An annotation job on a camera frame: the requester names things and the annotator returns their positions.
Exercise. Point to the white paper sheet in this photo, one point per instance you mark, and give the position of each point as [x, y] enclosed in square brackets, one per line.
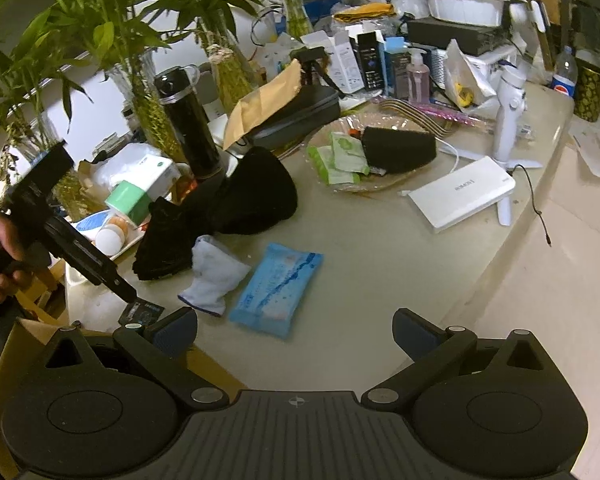
[597, 152]

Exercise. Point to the white sock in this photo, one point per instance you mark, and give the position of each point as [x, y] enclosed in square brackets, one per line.
[210, 275]

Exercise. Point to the white blue tube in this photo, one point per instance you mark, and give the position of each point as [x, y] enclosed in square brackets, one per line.
[92, 222]

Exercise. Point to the white tray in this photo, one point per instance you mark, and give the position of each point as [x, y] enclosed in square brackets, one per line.
[82, 282]

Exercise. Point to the cola bottle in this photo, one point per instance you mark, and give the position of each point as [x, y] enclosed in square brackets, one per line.
[564, 75]

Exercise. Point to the white plastic bag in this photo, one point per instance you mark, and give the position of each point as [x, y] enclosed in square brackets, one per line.
[462, 75]

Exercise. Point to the brown paper envelope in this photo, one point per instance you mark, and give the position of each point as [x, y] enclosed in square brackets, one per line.
[260, 105]

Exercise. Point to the pineapple print cup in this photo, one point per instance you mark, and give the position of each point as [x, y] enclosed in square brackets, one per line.
[591, 90]

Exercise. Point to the white round jar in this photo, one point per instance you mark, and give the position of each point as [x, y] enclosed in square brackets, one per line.
[111, 240]

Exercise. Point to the white product box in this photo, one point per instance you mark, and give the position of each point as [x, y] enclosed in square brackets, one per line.
[344, 65]

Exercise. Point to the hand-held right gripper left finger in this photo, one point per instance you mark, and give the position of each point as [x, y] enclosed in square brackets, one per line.
[172, 334]

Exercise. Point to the yellow cloth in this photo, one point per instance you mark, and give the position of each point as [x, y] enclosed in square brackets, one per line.
[362, 11]

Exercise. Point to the pink soap pump bottle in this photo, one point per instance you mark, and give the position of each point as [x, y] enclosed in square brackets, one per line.
[419, 80]

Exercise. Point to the blue wet wipes pack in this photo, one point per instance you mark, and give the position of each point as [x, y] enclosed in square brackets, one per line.
[275, 292]

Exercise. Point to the dark product box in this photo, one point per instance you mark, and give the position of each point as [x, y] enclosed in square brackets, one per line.
[370, 62]

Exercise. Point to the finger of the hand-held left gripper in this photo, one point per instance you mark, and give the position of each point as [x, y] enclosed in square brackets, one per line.
[90, 257]

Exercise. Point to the black folded cloth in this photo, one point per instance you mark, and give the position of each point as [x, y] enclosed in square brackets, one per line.
[400, 150]

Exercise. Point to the clear plastic plate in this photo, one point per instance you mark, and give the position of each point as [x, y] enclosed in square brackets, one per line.
[340, 125]

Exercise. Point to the small black packet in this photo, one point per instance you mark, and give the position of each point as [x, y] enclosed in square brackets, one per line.
[142, 312]

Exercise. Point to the bamboo with dried flowers vase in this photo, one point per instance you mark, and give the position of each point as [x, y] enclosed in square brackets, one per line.
[72, 192]

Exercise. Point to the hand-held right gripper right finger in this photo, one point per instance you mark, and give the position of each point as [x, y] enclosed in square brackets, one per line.
[411, 332]

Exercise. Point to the blue product box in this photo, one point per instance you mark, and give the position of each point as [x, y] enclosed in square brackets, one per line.
[396, 67]

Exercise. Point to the small black tripod camera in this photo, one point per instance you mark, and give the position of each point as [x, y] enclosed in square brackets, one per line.
[307, 55]

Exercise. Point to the green wet wipes pack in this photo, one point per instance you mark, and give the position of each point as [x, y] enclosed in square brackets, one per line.
[349, 152]
[344, 178]
[321, 162]

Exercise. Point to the white power bank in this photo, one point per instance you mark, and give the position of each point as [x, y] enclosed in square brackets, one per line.
[460, 195]

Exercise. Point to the black knit hat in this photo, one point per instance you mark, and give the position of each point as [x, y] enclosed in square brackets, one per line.
[255, 195]

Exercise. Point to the grey zip case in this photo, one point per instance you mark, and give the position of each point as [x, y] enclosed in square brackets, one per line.
[300, 115]

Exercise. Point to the white handheld gimbal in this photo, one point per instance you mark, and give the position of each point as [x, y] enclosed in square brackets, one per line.
[510, 110]

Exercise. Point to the white plastic bowl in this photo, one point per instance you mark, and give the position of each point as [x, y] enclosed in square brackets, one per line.
[462, 7]

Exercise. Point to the white plastic gadget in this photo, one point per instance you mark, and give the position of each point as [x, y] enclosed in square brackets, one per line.
[525, 16]

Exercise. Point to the black glove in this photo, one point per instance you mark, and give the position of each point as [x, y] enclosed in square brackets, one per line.
[165, 250]

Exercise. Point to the cardboard box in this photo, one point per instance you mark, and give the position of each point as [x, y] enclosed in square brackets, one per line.
[210, 367]

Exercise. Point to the black thermos bottle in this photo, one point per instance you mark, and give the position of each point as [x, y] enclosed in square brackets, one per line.
[190, 125]

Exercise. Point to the green white tissue box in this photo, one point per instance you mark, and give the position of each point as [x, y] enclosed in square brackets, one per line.
[130, 200]

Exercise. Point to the tall bamboo in glass vase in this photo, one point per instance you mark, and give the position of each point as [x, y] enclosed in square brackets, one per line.
[150, 110]

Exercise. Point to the black flat box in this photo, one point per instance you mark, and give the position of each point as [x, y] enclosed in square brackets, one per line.
[455, 35]

